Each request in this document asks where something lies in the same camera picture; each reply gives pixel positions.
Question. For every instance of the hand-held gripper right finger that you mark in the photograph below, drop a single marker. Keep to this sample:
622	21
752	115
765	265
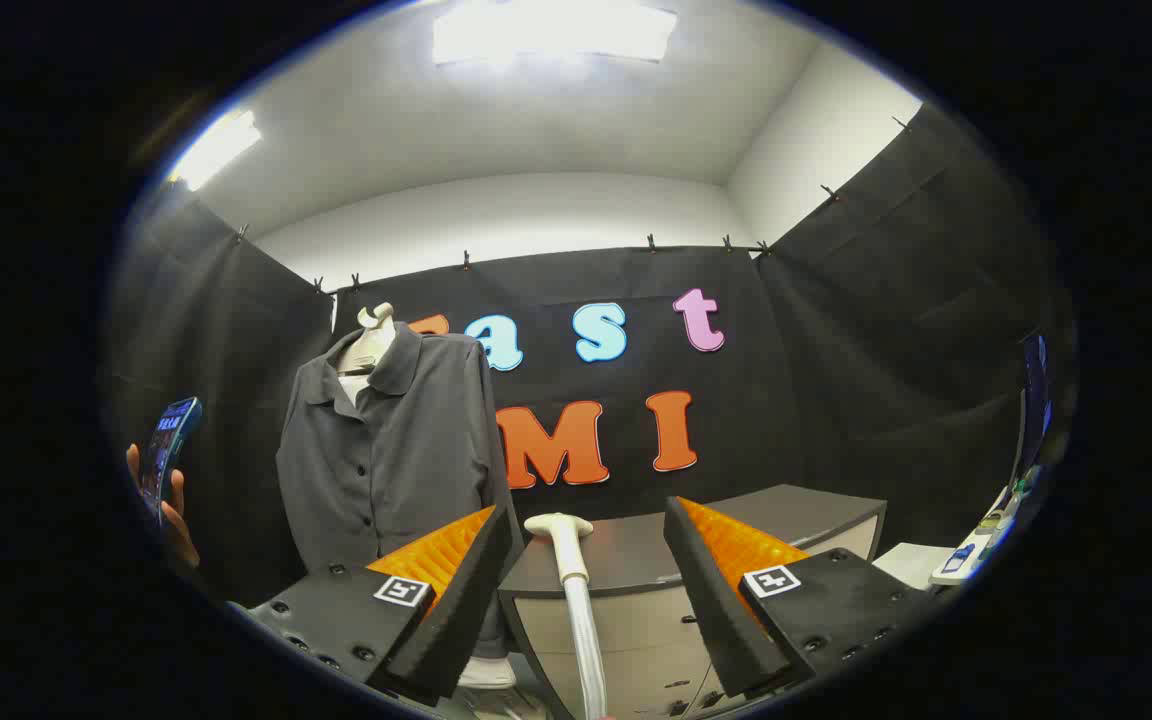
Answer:
716	600

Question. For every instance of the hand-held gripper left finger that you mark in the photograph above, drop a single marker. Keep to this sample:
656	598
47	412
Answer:
471	600

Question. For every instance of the white garment steamer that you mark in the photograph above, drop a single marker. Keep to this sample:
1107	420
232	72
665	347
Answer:
576	590

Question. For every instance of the grey button shirt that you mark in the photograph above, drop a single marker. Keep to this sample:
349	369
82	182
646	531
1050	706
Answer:
406	450

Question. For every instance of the cream clothes hanger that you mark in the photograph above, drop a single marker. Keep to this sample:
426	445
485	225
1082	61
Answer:
368	345

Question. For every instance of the white stand base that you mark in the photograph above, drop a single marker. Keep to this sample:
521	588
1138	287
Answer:
486	672

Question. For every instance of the grey top drawer cabinet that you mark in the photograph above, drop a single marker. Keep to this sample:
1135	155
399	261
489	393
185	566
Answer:
626	560

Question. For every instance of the white side desk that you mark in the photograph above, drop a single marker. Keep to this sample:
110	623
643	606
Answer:
911	562

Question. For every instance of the small white blue device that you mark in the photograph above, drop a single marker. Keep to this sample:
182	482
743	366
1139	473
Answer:
958	560

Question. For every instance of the black backdrop cloth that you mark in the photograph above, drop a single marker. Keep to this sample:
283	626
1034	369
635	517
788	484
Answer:
836	380

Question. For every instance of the blue smartphone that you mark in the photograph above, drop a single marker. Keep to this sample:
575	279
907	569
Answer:
168	445

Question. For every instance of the row of black cloth clips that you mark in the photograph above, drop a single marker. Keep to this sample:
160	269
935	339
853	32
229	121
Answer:
651	242

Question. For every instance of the narrow ceiling light panel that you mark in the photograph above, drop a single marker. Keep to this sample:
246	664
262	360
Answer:
216	150

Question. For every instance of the large ceiling light panel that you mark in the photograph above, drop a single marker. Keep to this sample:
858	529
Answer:
556	30

